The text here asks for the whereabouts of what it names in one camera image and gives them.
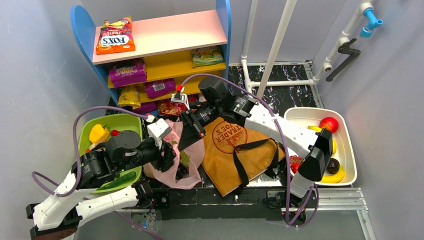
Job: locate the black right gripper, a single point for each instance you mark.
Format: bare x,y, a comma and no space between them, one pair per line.
192,123

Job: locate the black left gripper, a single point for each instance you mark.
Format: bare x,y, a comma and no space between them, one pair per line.
165,152

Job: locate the pink plastic grocery bag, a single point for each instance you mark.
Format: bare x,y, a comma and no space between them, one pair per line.
191,157

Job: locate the dark grape bunch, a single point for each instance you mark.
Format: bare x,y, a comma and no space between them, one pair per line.
182,172

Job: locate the brown Trader Joe's tote bag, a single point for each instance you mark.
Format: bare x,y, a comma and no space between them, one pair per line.
234,156

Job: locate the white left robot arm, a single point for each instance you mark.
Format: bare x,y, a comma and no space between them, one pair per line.
68,208

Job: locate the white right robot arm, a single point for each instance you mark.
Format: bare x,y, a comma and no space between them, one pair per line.
248,111

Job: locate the red Kopiko snack bag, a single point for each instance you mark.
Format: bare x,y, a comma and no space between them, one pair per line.
166,107

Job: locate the bottom magenta snack bag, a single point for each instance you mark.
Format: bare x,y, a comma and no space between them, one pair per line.
145,108

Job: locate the green yellow snack bag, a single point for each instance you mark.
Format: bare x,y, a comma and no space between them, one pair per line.
206,56

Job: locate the magenta Toor snack bag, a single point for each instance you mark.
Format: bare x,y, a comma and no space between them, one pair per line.
127,72

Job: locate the orange Fox's candy bag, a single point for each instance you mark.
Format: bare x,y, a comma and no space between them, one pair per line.
116,37

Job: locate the green cucumber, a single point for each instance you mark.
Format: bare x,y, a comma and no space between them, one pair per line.
122,180

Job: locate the red chili pepper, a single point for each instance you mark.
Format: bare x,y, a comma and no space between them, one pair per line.
114,133

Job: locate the small magenta snack packet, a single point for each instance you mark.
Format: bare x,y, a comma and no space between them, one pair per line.
158,88

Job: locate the green vegetable tray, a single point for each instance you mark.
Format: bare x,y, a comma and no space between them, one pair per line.
120,122

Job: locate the yellow bell pepper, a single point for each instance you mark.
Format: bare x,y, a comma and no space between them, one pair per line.
98,133

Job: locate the brown mushroom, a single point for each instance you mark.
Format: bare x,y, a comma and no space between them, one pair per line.
94,145

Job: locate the blue pink yellow shelf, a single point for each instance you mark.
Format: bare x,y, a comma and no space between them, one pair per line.
164,43

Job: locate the red grape bunch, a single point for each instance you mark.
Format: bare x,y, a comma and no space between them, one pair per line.
295,159

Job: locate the red strawberry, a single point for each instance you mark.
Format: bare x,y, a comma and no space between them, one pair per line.
294,167

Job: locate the yellow banana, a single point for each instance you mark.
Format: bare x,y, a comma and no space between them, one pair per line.
334,178
314,128

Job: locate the red apple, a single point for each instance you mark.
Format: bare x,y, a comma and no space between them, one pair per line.
329,123

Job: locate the dark avocado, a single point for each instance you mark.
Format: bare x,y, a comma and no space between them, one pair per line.
333,166

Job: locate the white fruit tray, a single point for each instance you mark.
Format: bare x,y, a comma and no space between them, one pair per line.
312,116

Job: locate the blue pipe fitting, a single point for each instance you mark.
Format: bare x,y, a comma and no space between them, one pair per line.
372,23

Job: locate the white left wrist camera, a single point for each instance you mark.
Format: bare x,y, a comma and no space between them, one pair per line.
157,129

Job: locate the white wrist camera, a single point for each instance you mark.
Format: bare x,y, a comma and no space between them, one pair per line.
180,97
157,129

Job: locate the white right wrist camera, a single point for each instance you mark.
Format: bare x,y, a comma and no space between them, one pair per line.
180,97

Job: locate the white PVC pipe frame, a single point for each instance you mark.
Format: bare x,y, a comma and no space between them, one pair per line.
341,55

